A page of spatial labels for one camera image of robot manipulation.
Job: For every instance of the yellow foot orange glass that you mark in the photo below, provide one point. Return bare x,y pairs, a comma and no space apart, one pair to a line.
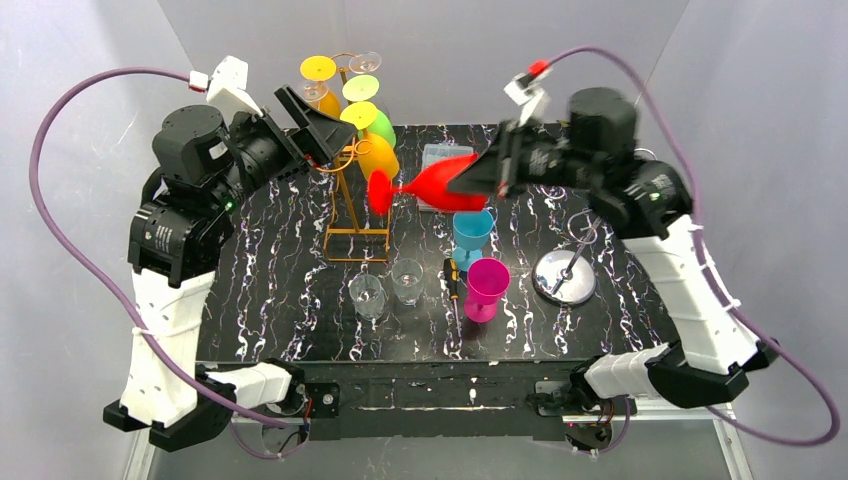
321,68

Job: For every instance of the blue plastic wine glass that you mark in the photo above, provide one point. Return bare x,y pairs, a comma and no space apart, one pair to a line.
471,231

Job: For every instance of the red plastic wine glass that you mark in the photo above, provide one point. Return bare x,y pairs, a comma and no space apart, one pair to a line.
429,186

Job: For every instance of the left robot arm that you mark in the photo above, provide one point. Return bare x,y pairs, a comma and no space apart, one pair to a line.
210,164

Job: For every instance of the silver wire glass stand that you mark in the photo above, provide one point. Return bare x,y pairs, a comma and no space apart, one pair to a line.
564,277

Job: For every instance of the green plastic wine glass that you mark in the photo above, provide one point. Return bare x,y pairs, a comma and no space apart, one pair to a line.
368,93

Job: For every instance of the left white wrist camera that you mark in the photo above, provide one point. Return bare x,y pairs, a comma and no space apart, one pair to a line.
226,88

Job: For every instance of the magenta plastic wine glass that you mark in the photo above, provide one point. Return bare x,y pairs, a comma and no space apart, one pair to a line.
488,279

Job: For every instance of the clear tumbler glass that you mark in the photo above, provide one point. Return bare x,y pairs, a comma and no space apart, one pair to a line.
368,296
407,278

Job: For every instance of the gold wire glass rack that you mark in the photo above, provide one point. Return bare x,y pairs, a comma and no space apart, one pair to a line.
343,220

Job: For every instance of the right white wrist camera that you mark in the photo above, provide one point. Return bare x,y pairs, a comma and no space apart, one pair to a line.
526,91

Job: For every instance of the clear wine glass left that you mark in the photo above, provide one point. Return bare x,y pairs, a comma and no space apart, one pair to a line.
312,91

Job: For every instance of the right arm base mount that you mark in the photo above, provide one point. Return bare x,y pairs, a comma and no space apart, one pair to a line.
591,428

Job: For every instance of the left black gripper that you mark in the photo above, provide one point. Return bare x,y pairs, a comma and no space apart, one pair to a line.
289,124

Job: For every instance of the clear wine glass rear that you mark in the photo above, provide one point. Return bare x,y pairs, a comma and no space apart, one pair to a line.
365,63

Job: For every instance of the orange plastic wine glass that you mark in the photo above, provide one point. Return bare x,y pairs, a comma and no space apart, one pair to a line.
377,139

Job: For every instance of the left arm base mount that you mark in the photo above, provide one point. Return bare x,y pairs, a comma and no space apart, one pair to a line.
318,401

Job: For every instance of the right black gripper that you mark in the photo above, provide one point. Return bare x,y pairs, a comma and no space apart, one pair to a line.
506,158

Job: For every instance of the yellow black screwdriver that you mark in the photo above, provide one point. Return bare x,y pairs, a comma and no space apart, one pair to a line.
451,279

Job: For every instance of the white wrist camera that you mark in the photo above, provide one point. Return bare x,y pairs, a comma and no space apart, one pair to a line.
226,88
526,91

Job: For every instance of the clear wine glass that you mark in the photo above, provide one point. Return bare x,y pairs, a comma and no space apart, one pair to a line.
365,63
312,91

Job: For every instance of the clear plastic compartment box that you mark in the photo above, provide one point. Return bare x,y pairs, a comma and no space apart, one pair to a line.
435,153

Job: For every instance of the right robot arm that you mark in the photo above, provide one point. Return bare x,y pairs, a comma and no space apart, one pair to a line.
650,210

